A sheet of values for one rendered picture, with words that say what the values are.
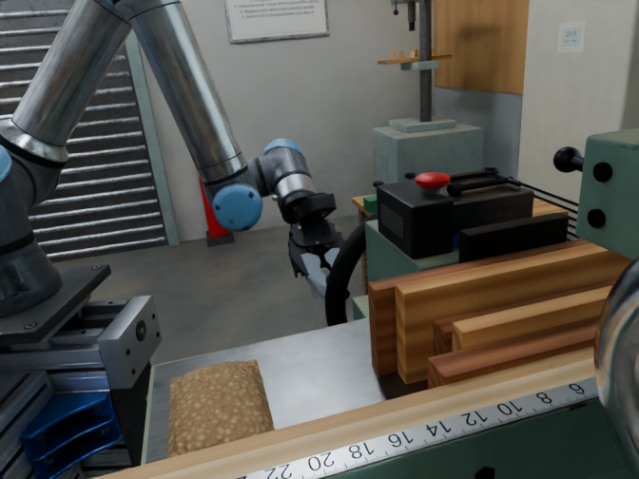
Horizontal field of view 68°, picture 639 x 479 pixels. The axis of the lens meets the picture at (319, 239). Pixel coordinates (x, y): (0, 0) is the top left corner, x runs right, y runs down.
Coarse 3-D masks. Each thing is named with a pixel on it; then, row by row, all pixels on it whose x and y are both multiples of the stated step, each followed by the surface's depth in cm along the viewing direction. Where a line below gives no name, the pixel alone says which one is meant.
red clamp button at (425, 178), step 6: (420, 174) 42; (426, 174) 42; (432, 174) 42; (438, 174) 41; (444, 174) 41; (420, 180) 41; (426, 180) 41; (432, 180) 40; (438, 180) 40; (444, 180) 40; (420, 186) 42; (426, 186) 41; (432, 186) 41; (438, 186) 41
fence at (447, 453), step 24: (576, 408) 24; (600, 408) 24; (480, 432) 23; (504, 432) 23; (528, 432) 24; (552, 432) 24; (576, 432) 25; (600, 432) 25; (408, 456) 22; (432, 456) 22; (456, 456) 23; (480, 456) 23; (504, 456) 24; (528, 456) 24; (552, 456) 25; (576, 456) 25; (600, 456) 26
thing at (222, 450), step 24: (552, 360) 30; (456, 384) 28; (480, 384) 28; (360, 408) 27; (384, 408) 27; (264, 432) 26; (288, 432) 26; (312, 432) 26; (192, 456) 25; (216, 456) 25
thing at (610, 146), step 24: (600, 144) 29; (624, 144) 27; (600, 168) 29; (624, 168) 27; (600, 192) 29; (624, 192) 28; (600, 216) 29; (624, 216) 28; (600, 240) 30; (624, 240) 28
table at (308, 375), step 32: (224, 352) 41; (256, 352) 40; (288, 352) 40; (320, 352) 39; (352, 352) 39; (160, 384) 37; (288, 384) 36; (320, 384) 36; (352, 384) 35; (384, 384) 35; (416, 384) 35; (160, 416) 34; (288, 416) 33; (320, 416) 32; (160, 448) 31
